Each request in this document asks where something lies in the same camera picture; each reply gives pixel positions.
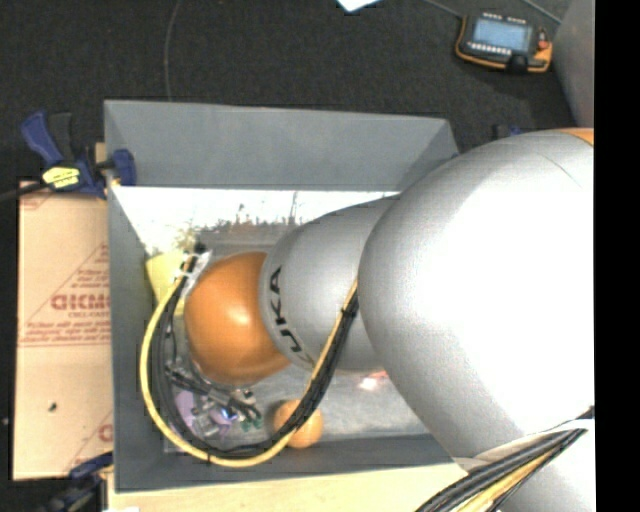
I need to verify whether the small pink and red thing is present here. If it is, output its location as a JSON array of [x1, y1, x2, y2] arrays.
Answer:
[[355, 370, 390, 392]]

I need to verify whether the pale yellow sponge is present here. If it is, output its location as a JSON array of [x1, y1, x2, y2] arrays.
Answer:
[[144, 249, 189, 321]]

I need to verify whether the grey metal bin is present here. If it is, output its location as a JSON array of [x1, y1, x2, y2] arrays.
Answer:
[[103, 99, 469, 494]]

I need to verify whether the brown cardboard board red print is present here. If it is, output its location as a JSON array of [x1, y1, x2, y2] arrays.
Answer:
[[11, 180, 116, 482]]

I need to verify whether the orange ball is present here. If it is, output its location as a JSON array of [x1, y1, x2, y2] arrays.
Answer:
[[272, 398, 326, 450]]

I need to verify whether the light purple soft thing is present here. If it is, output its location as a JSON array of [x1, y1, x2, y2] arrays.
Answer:
[[173, 390, 232, 437]]

